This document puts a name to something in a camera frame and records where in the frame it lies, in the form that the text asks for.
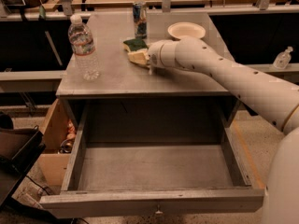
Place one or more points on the blue energy drink can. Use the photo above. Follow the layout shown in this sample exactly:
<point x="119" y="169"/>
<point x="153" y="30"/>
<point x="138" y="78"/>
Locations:
<point x="140" y="19"/>

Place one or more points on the grey cabinet with top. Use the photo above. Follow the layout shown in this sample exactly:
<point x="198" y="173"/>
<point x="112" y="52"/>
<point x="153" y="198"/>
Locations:
<point x="127" y="99"/>

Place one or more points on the clear plastic water bottle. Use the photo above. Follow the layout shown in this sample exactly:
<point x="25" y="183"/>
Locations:
<point x="81" y="39"/>

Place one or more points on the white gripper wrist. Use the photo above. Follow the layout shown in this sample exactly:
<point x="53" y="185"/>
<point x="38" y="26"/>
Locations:
<point x="153" y="55"/>

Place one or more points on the green and yellow sponge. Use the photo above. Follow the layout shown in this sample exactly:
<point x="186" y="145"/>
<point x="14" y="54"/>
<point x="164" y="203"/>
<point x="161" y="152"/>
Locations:
<point x="134" y="44"/>

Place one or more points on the small drawer key knob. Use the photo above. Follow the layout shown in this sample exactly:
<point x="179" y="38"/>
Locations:
<point x="158" y="211"/>

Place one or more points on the clear soap dispenser bottle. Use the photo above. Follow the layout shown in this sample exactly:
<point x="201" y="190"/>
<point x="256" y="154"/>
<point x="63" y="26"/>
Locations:
<point x="283" y="59"/>

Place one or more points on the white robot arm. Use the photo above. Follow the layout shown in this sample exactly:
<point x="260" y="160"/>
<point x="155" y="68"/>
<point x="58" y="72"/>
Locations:
<point x="275" y="99"/>

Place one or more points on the white bowl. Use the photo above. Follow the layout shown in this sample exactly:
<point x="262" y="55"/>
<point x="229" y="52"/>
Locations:
<point x="180" y="30"/>

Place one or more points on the open grey top drawer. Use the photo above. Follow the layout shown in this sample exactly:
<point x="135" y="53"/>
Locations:
<point x="130" y="175"/>

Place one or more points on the wooden box on floor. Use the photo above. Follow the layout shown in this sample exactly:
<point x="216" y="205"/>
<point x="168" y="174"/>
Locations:
<point x="55" y="129"/>

